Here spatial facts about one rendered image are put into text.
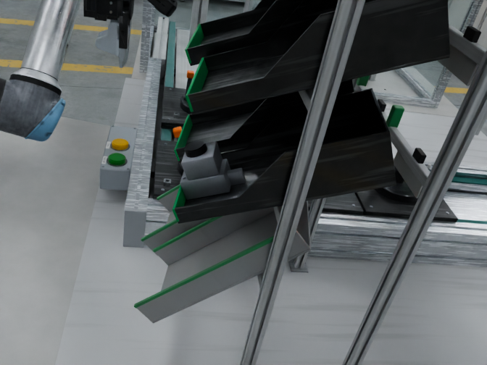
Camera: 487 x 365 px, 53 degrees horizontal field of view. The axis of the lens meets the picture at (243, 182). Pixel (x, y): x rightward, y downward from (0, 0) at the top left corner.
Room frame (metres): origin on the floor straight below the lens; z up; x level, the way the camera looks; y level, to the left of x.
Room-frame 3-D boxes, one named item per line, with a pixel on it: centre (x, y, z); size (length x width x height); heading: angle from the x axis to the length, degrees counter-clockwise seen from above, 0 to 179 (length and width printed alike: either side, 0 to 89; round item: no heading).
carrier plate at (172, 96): (1.32, 0.16, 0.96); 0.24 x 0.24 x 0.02; 12
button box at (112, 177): (1.02, 0.32, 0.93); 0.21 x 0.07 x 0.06; 12
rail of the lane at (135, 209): (1.22, 0.30, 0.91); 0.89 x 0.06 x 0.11; 12
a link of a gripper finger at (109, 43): (0.87, 0.29, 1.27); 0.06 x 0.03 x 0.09; 103
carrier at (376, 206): (1.09, -0.39, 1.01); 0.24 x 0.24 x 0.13; 12
